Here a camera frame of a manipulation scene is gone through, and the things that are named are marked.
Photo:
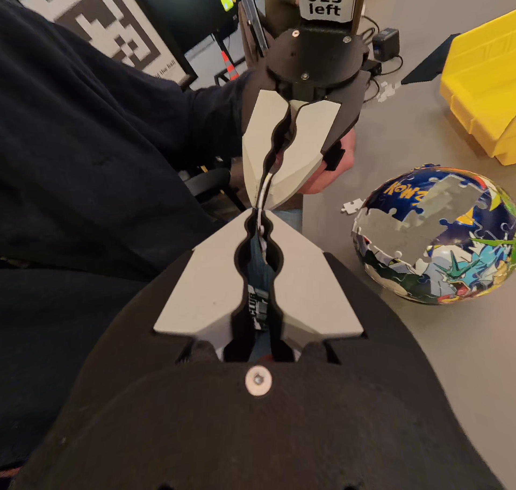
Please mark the yellow plastic bin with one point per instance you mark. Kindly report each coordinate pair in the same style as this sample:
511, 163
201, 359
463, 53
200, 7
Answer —
483, 87

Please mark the framed black-and-white code sign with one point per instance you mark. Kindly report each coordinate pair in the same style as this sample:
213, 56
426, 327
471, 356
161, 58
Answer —
105, 26

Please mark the black power adapter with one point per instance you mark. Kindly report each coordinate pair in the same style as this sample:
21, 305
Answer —
386, 43

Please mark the dark triangular mat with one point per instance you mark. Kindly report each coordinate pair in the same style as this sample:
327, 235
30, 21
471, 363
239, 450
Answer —
431, 61

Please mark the person's left forearm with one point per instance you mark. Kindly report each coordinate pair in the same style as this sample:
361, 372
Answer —
121, 135

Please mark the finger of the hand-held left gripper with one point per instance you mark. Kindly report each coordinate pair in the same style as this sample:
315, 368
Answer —
258, 135
310, 135

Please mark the thin puzzle piece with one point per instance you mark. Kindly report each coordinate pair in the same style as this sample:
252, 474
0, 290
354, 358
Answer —
264, 191

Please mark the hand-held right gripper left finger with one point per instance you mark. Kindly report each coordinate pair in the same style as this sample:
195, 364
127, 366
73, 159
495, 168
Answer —
201, 288

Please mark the orange striped cone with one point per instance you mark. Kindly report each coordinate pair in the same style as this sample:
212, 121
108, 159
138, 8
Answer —
229, 65

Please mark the person's left hand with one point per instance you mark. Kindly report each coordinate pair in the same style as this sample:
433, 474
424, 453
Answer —
334, 177

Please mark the black monitor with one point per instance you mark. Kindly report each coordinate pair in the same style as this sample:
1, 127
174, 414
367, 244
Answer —
189, 6

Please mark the white puzzle piece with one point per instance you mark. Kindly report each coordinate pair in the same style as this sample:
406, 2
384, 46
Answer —
353, 206

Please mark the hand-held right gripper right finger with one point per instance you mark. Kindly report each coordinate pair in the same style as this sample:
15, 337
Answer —
314, 296

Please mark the colourful puzzle ball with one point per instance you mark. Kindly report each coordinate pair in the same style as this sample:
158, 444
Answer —
451, 264

